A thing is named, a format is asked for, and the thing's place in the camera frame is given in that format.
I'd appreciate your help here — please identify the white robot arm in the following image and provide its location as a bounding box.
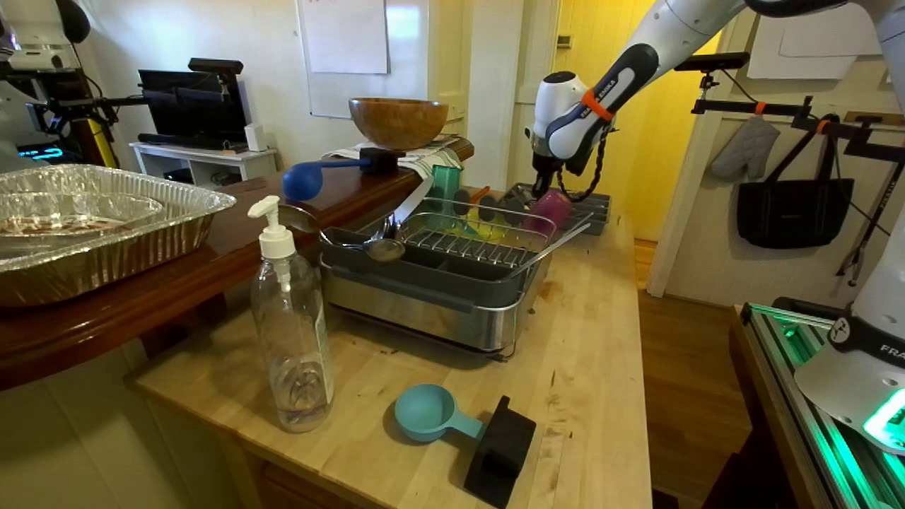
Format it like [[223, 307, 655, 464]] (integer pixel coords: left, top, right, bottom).
[[525, 0, 905, 194]]

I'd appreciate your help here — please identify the dark wooden shelf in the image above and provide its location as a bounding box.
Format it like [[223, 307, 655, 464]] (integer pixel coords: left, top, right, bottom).
[[0, 169, 418, 389]]

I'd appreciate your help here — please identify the black camera tripod rig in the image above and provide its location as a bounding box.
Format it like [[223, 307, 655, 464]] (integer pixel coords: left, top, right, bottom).
[[0, 0, 142, 169]]

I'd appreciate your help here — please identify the silver spoon in rack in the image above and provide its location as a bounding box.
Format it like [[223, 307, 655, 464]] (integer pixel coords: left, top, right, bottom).
[[364, 237, 405, 262]]

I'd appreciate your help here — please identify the black hanging bag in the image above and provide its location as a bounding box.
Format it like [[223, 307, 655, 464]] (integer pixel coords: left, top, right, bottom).
[[735, 116, 853, 248]]

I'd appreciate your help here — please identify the purple cup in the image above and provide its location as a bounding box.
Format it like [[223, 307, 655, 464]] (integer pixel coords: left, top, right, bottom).
[[530, 190, 572, 231]]

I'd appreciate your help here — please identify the teal measuring cup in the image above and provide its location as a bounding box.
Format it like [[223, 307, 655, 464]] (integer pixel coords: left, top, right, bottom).
[[392, 385, 483, 444]]

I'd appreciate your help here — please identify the black block holder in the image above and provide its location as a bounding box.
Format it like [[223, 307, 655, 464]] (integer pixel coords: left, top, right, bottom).
[[463, 399, 535, 509]]

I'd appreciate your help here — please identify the white side table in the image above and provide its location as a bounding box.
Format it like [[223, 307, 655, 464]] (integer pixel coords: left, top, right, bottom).
[[129, 140, 278, 186]]

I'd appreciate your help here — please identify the green cup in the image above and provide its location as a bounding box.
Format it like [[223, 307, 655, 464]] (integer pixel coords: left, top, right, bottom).
[[433, 164, 462, 197]]

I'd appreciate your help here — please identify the aluminium foil tray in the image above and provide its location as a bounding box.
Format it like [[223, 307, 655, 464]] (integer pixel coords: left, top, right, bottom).
[[0, 164, 235, 307]]

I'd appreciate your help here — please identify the green lit machine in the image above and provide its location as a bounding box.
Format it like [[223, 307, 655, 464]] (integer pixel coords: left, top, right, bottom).
[[739, 214, 905, 509]]

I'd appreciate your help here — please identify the wooden bowl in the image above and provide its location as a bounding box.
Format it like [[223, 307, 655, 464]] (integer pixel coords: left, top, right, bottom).
[[347, 95, 448, 150]]

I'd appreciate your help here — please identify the grey oven mitt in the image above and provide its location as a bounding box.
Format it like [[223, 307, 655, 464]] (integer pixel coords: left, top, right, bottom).
[[711, 116, 781, 181]]

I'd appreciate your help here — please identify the blue measuring scoop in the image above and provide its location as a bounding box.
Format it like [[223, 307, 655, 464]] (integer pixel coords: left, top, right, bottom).
[[282, 159, 367, 201]]

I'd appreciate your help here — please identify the stainless steel dish rack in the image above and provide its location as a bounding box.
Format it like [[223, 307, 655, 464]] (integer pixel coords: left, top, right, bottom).
[[320, 197, 582, 360]]

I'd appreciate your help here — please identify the clear soap pump bottle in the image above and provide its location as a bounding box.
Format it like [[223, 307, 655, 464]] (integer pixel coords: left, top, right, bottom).
[[250, 194, 333, 433]]

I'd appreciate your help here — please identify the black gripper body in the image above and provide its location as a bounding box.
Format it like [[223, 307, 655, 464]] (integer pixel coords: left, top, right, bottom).
[[531, 153, 564, 194]]

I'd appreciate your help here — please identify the whiteboard on wall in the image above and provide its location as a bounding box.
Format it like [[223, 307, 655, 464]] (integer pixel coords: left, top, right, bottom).
[[300, 0, 391, 77]]

